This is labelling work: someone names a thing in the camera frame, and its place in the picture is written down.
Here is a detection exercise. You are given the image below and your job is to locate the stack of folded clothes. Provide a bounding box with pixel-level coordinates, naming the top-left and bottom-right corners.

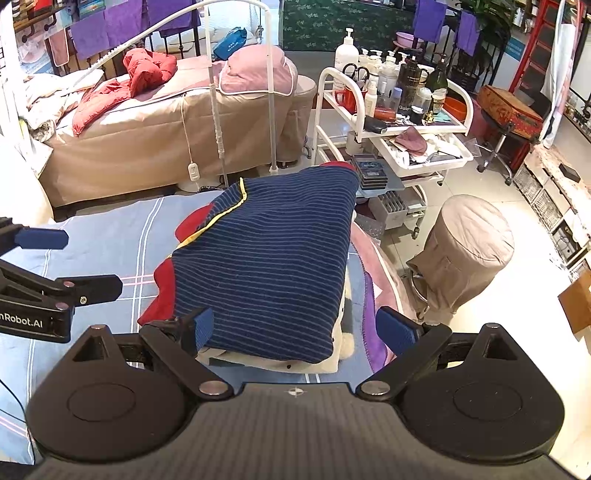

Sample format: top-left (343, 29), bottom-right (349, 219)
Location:
top-left (194, 277), bottom-right (358, 376)

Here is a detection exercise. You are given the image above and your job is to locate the red ladder shelf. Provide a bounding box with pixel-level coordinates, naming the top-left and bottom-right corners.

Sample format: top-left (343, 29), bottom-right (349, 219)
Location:
top-left (508, 0), bottom-right (571, 93)

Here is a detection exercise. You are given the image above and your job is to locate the red mug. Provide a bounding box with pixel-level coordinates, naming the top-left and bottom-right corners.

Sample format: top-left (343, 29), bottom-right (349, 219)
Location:
top-left (335, 88), bottom-right (357, 114)

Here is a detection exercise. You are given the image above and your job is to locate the navy striped red child's garment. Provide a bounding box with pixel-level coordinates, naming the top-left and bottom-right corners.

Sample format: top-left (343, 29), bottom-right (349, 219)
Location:
top-left (137, 161), bottom-right (362, 364)

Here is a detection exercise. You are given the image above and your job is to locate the maroon cloth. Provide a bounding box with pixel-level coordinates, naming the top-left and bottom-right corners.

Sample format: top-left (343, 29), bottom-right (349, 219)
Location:
top-left (394, 127), bottom-right (428, 155)

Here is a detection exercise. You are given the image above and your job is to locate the tall black bottle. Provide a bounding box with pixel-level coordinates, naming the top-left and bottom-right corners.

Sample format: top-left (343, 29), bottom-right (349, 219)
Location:
top-left (397, 55), bottom-right (421, 118)

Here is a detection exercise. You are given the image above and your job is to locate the blue bag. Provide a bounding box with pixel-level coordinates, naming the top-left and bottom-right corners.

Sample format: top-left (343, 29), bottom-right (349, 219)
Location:
top-left (213, 28), bottom-right (247, 61)

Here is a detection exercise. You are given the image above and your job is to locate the pink blanket with purple edge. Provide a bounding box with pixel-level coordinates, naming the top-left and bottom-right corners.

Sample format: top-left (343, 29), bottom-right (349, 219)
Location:
top-left (344, 203), bottom-right (416, 374)

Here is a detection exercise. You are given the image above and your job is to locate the red down jacket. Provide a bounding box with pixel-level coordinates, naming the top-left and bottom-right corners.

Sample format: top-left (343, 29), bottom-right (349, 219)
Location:
top-left (71, 47), bottom-right (178, 138)

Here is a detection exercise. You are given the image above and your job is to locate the cardboard box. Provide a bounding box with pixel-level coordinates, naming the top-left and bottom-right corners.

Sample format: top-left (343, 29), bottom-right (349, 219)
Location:
top-left (558, 281), bottom-right (591, 342)

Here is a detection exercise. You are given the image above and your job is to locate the dark green bottle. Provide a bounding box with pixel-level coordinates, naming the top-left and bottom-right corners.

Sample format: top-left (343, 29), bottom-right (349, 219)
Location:
top-left (425, 54), bottom-right (448, 93)

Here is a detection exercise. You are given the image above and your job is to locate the pink pillow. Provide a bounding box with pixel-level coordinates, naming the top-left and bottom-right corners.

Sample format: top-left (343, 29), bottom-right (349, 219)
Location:
top-left (217, 45), bottom-right (298, 97)

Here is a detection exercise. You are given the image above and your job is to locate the ornate red cushion stool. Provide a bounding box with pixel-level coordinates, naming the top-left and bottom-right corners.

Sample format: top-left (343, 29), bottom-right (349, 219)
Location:
top-left (475, 85), bottom-right (544, 185)

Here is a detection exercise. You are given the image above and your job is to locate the purple towel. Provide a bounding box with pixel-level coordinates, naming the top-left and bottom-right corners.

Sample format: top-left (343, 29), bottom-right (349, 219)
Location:
top-left (104, 0), bottom-right (145, 42)
top-left (69, 16), bottom-right (110, 61)
top-left (413, 0), bottom-right (447, 42)
top-left (148, 0), bottom-right (200, 28)
top-left (457, 11), bottom-right (482, 56)

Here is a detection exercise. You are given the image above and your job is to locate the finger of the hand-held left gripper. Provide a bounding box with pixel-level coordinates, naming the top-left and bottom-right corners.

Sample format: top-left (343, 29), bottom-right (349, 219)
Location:
top-left (0, 216), bottom-right (71, 254)
top-left (0, 257), bottom-right (124, 311)

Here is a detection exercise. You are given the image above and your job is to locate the white hanging cloth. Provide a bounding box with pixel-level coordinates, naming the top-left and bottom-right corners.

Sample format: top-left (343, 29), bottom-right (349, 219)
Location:
top-left (540, 0), bottom-right (583, 148)

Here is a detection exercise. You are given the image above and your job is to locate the pile of white bedding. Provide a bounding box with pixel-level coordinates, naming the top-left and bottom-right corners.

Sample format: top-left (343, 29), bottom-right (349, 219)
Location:
top-left (21, 71), bottom-right (109, 141)

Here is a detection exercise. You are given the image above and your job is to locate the green potted plant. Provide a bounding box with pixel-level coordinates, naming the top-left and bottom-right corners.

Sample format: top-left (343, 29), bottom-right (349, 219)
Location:
top-left (455, 0), bottom-right (513, 38)

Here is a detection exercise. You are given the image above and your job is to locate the white arched stand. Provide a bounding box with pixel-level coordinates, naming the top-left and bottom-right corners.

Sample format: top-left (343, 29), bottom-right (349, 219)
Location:
top-left (69, 0), bottom-right (280, 176)

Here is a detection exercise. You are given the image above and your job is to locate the large white pump bottle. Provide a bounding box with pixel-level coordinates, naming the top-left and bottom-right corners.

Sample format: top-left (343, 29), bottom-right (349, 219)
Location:
top-left (334, 28), bottom-right (361, 79)

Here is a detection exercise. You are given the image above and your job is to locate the stack of dark boxes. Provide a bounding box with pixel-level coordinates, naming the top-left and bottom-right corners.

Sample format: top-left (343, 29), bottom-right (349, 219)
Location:
top-left (351, 154), bottom-right (389, 191)

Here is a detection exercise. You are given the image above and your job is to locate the red basin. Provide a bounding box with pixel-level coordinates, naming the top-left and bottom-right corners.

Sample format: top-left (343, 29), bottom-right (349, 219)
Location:
top-left (442, 95), bottom-right (472, 117)

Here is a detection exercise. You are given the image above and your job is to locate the pink towel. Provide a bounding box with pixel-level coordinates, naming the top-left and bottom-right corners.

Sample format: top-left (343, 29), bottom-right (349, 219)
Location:
top-left (48, 30), bottom-right (71, 66)

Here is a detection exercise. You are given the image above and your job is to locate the beige covered stool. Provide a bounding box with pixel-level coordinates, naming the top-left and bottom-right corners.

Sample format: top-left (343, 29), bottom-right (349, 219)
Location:
top-left (405, 194), bottom-right (515, 324)

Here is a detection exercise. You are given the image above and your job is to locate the green patterned cloth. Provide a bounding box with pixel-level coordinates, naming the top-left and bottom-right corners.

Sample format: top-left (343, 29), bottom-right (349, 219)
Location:
top-left (281, 0), bottom-right (416, 52)

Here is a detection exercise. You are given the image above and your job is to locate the blue plaid bed sheet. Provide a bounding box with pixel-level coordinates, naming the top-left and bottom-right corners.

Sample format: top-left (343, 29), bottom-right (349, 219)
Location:
top-left (0, 189), bottom-right (222, 464)

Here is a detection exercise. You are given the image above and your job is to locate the clear corrugated tube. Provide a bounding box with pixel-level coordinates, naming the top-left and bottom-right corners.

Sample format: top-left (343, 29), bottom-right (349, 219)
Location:
top-left (207, 7), bottom-right (230, 188)

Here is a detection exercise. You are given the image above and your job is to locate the beige covered massage bed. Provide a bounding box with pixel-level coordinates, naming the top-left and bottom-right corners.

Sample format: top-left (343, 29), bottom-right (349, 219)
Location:
top-left (39, 55), bottom-right (319, 208)

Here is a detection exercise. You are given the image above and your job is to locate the low shelf with baskets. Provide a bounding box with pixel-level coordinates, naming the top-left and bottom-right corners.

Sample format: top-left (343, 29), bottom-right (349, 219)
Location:
top-left (512, 143), bottom-right (591, 278)

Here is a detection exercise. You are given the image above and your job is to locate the white trolley cart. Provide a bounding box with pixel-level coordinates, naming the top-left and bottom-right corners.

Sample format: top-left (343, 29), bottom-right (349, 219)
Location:
top-left (314, 67), bottom-right (476, 238)

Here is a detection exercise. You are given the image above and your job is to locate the white corded switch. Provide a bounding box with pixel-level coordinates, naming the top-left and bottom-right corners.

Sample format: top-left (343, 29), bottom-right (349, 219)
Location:
top-left (181, 97), bottom-right (201, 182)

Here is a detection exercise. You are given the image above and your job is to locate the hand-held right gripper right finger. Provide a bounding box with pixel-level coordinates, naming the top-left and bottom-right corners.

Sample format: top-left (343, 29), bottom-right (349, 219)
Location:
top-left (355, 306), bottom-right (528, 401)

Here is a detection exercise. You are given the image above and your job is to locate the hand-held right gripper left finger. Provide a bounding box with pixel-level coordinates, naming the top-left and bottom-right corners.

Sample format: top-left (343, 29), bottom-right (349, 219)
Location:
top-left (69, 306), bottom-right (235, 401)

